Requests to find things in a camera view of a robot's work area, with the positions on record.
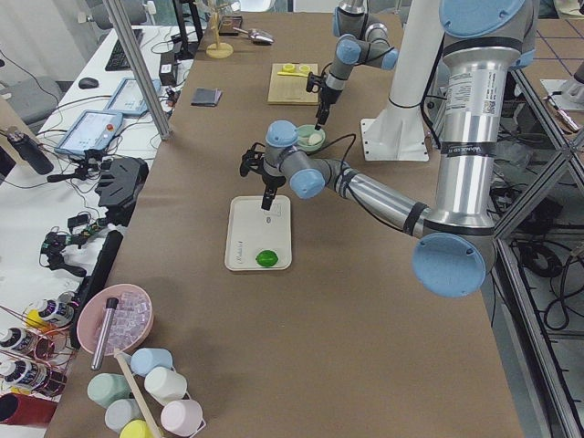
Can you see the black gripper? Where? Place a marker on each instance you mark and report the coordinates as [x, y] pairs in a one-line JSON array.
[[327, 97], [270, 181]]

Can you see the white steamed bun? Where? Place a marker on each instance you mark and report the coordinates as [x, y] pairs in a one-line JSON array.
[[314, 139]]

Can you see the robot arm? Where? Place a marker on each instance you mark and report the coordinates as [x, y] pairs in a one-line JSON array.
[[362, 40], [479, 42]]

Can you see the light green bowl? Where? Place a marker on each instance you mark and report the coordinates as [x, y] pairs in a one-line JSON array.
[[303, 144]]

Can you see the pink bowl with ice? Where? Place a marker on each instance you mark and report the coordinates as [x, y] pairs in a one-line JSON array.
[[131, 324]]

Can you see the metal tube in bowl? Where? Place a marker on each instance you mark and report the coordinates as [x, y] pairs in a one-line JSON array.
[[101, 344]]

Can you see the beige rabbit tray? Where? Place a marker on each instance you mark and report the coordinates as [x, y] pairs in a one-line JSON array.
[[251, 229]]

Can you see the bamboo cutting board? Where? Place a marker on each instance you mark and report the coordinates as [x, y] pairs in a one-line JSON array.
[[290, 90]]

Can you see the yellow plastic knife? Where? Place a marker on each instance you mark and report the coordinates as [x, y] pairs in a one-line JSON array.
[[292, 74]]

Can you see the green lime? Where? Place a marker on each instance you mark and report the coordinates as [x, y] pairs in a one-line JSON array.
[[267, 258]]

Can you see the metal scoop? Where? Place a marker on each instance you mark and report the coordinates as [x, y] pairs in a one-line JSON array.
[[256, 36]]

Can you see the grey folded cloth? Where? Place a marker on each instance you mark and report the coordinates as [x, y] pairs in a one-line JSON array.
[[206, 97]]

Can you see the wooden mug tree stand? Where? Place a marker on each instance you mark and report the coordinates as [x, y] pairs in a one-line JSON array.
[[218, 49]]

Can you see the black gripper part on desk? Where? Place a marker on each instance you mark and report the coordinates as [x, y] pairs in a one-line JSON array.
[[119, 185]]

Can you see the far teach pendant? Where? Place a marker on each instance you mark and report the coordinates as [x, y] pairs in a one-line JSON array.
[[127, 99]]

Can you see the teach pendant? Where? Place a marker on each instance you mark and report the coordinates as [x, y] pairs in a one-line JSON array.
[[127, 99], [93, 130]]

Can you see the near teach pendant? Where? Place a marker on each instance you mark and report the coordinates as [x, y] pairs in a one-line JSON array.
[[93, 130]]

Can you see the black keyboard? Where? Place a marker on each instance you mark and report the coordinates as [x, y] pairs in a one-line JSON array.
[[118, 60]]

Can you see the blue cup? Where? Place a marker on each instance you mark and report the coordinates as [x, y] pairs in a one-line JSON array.
[[145, 360]]

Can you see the black computer mouse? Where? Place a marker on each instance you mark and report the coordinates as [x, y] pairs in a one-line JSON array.
[[88, 83]]

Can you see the white cup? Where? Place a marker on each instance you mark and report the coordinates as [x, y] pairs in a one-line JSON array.
[[165, 385]]

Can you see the pink cup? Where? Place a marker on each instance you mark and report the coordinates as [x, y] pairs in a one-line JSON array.
[[183, 417]]

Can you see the green cup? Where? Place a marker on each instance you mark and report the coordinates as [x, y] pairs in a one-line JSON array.
[[106, 388]]

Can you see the grey cup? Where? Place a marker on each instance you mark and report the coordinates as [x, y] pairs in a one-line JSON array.
[[120, 413]]

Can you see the yellow cup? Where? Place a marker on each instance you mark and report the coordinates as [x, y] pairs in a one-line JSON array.
[[136, 429]]

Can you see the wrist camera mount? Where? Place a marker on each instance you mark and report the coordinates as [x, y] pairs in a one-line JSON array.
[[315, 83], [252, 160]]

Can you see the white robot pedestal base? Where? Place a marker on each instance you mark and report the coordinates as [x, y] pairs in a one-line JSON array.
[[397, 134]]

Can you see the aluminium frame post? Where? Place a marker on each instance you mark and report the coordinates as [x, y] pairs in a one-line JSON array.
[[121, 23]]

